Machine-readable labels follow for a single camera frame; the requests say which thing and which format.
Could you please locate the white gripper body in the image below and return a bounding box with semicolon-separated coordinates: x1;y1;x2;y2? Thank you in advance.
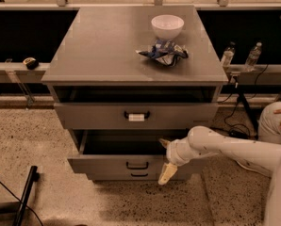
166;138;194;167

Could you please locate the grey drawer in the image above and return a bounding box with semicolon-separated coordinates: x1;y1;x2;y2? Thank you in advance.
87;172;191;181
68;129;188;175
55;103;218;130

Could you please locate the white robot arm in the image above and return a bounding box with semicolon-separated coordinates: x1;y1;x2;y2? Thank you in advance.
158;126;281;226

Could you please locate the grey drawer cabinet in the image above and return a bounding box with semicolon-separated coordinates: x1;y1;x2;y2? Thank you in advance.
41;5;228;183

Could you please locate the grey bottom drawer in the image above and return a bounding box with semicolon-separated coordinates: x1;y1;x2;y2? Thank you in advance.
87;172;191;181

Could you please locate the grey top drawer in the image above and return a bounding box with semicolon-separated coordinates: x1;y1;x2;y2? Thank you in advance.
55;103;218;130

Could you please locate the black power adapter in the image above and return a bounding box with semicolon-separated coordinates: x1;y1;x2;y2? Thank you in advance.
228;130;249;139

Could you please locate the crumpled blue chip bag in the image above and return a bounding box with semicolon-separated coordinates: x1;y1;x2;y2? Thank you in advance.
136;40;189;67

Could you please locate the person leg in jeans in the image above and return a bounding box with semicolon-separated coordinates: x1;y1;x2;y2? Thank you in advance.
258;102;281;144

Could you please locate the left clear water bottle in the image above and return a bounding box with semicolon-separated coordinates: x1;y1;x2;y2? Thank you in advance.
221;41;236;68

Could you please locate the clear water bottle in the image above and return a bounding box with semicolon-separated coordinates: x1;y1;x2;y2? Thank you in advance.
221;41;236;68
245;42;262;72

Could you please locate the white bowl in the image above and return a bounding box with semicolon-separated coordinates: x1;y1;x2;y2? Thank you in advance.
151;14;184;40

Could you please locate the right clear water bottle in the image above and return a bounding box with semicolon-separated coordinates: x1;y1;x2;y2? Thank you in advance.
245;42;262;72

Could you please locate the black stand leg left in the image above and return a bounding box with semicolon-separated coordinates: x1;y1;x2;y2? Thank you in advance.
12;166;39;226

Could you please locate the black tape measure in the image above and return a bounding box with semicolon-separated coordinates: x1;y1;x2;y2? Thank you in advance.
23;57;39;70

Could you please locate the black cable on floor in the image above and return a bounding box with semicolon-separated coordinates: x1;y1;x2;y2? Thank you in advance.
208;63;270;137

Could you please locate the thin black cable left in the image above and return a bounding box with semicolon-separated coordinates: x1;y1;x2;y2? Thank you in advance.
0;172;44;226

